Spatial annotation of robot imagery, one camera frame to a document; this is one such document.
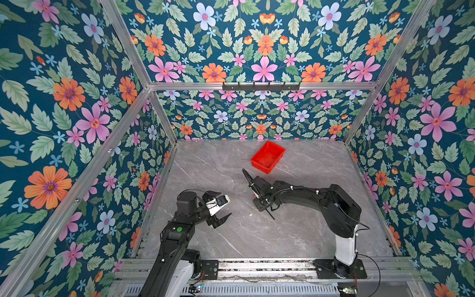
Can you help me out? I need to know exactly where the pink handled screwdriver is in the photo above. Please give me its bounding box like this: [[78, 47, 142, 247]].
[[253, 190, 275, 220]]

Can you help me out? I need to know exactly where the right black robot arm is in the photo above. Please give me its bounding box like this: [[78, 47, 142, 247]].
[[242, 170, 362, 278]]

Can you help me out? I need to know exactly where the white perforated cable duct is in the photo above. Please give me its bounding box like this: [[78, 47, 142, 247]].
[[122, 283, 339, 297]]

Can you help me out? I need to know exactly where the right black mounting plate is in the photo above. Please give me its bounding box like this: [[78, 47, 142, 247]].
[[312, 259, 367, 279]]

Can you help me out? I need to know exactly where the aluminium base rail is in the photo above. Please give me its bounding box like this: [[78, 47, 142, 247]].
[[111, 257, 431, 297]]

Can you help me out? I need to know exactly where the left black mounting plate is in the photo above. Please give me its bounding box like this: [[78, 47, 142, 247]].
[[192, 260, 220, 280]]

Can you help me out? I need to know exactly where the black mounting plate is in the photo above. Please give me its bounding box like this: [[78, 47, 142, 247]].
[[312, 259, 367, 279], [192, 260, 220, 280]]

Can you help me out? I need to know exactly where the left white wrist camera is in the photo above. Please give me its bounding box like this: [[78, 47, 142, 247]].
[[205, 195, 230, 216]]

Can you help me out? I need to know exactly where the red plastic bin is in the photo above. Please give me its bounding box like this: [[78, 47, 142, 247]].
[[251, 141, 286, 174]]

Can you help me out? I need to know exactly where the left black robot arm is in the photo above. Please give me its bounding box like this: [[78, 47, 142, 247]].
[[139, 189, 231, 297]]

